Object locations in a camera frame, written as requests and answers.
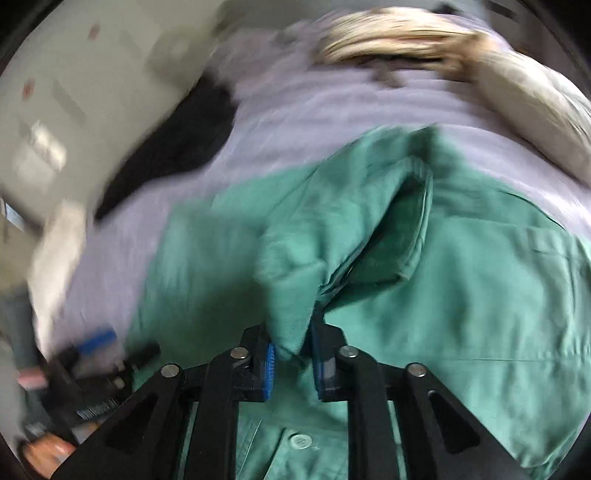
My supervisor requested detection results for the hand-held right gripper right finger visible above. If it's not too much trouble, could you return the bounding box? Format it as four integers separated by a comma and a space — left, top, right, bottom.
309, 318, 532, 480

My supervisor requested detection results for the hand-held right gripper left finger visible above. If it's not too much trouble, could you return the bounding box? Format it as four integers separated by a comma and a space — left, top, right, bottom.
51, 325, 278, 480

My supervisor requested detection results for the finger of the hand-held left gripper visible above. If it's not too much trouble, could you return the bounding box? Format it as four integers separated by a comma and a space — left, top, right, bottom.
124, 340, 161, 371
78, 328, 117, 355

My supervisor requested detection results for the green shirt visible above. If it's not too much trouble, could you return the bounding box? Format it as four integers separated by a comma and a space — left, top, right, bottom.
127, 124, 591, 480

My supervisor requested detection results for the person's left hand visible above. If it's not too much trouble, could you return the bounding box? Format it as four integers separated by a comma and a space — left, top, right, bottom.
16, 367, 49, 391

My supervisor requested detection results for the white quilted cloth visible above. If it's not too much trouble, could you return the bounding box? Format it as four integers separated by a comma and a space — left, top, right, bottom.
28, 202, 88, 354

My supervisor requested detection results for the black garment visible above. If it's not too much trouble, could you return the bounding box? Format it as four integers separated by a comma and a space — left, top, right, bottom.
95, 76, 238, 222

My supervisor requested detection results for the lavender textured blanket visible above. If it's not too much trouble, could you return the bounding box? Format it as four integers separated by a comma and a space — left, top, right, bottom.
44, 14, 591, 356

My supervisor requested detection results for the cream quilted pillow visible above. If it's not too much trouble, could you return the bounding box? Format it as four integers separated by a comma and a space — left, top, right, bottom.
471, 44, 591, 185

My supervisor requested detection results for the cream striped fuzzy cloth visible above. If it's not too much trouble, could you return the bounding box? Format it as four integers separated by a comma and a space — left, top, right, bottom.
314, 7, 490, 79

